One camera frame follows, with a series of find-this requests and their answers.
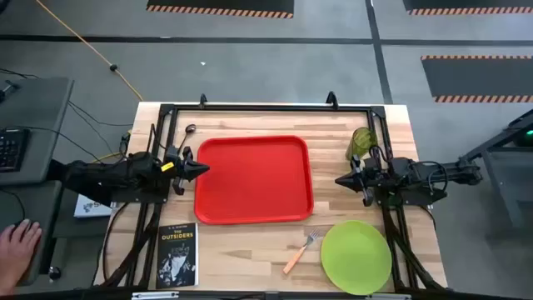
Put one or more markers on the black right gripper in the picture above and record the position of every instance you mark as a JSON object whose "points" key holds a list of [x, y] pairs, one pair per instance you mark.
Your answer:
{"points": [[377, 179]]}

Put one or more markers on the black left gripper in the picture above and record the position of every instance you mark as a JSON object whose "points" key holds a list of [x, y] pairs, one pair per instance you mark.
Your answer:
{"points": [[180, 175]]}

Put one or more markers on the green translucent cup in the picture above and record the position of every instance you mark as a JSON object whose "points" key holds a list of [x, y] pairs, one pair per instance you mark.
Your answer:
{"points": [[361, 141]]}

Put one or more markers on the black spoon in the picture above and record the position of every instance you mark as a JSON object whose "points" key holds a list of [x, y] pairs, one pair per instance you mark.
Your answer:
{"points": [[191, 128]]}

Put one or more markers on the red plastic tray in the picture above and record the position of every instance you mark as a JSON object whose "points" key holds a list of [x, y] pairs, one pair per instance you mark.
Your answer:
{"points": [[254, 179]]}

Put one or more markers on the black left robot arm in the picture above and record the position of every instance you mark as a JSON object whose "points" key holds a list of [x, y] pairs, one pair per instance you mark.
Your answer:
{"points": [[104, 177]]}

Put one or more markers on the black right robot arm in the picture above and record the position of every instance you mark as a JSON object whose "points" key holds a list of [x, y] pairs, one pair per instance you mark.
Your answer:
{"points": [[420, 175]]}

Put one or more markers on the green round plate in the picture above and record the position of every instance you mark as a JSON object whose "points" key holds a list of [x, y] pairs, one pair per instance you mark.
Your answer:
{"points": [[356, 258]]}

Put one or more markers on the yellow label tag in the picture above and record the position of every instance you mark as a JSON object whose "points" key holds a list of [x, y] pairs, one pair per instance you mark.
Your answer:
{"points": [[167, 166]]}

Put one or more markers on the black table clamp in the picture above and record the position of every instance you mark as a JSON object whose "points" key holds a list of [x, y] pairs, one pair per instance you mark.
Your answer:
{"points": [[332, 101], [202, 101]]}

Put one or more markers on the black paperback book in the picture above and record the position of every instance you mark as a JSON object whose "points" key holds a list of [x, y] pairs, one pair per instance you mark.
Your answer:
{"points": [[177, 258]]}

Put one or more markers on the printed paper booklet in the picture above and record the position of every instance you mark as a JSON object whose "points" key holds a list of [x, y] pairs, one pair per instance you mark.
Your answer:
{"points": [[89, 208]]}

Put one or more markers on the grey metal cart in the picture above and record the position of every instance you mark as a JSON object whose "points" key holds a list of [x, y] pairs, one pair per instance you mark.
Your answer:
{"points": [[504, 166]]}

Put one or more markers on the black hazard-striped floor mat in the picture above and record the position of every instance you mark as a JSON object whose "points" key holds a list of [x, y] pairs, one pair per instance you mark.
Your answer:
{"points": [[479, 77], [220, 4], [470, 4]]}

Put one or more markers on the grey desk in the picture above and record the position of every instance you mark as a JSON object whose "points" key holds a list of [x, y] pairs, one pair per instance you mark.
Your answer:
{"points": [[37, 112]]}

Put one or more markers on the black caster wheel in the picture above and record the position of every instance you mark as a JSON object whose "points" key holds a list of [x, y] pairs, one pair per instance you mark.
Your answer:
{"points": [[54, 273]]}

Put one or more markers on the black computer keyboard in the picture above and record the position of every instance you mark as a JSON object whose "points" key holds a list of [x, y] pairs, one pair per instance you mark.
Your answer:
{"points": [[12, 150]]}

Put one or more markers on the person's hand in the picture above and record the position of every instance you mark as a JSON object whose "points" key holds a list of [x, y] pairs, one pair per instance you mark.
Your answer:
{"points": [[16, 250]]}

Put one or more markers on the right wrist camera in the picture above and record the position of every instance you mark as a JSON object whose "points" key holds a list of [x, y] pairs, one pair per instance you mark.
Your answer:
{"points": [[372, 166]]}

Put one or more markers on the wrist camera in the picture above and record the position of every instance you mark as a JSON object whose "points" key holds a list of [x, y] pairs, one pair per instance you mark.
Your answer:
{"points": [[372, 166], [171, 153]]}

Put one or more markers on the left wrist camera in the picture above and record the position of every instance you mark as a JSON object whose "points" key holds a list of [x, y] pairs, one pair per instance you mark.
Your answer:
{"points": [[171, 153]]}

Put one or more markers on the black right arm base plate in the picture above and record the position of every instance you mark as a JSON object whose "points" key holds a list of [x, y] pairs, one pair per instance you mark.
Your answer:
{"points": [[416, 199]]}

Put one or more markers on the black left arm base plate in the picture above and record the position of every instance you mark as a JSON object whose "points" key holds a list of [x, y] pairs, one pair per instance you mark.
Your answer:
{"points": [[133, 197]]}

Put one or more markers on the black 3D printer frame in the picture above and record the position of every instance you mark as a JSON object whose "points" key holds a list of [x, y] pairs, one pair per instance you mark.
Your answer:
{"points": [[270, 108]]}

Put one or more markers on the silver metal bracket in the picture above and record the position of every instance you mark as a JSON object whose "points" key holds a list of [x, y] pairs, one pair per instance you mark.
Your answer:
{"points": [[156, 295], [387, 296]]}

